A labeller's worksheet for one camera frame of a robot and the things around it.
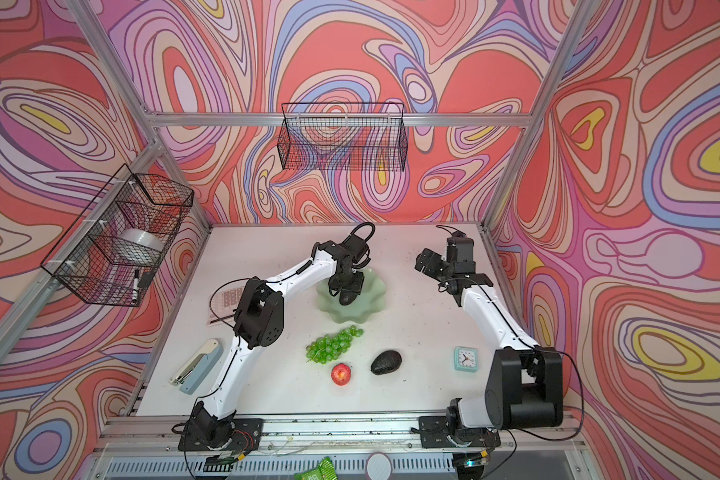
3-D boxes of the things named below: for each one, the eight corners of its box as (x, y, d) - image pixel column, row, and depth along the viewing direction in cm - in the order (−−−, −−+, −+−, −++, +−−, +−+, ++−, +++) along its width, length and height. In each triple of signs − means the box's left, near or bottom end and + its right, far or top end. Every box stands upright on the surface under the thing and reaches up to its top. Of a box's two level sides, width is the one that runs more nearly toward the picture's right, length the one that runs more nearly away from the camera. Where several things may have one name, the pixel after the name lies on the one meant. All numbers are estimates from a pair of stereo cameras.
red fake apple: (331, 386, 82) (330, 382, 79) (333, 368, 86) (331, 363, 83) (350, 386, 82) (349, 382, 79) (350, 368, 86) (350, 363, 83)
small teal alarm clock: (454, 370, 85) (456, 367, 83) (454, 347, 90) (456, 344, 88) (475, 374, 85) (478, 371, 83) (474, 351, 89) (477, 348, 87)
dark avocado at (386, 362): (379, 382, 83) (379, 377, 79) (368, 366, 86) (368, 361, 82) (402, 365, 86) (404, 359, 82) (391, 350, 89) (392, 344, 85)
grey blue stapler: (172, 385, 82) (167, 382, 80) (211, 339, 91) (207, 335, 89) (189, 396, 81) (184, 393, 78) (227, 348, 89) (223, 344, 87)
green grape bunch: (311, 370, 85) (308, 364, 81) (305, 350, 89) (302, 344, 85) (366, 346, 89) (366, 339, 86) (358, 328, 93) (357, 321, 89)
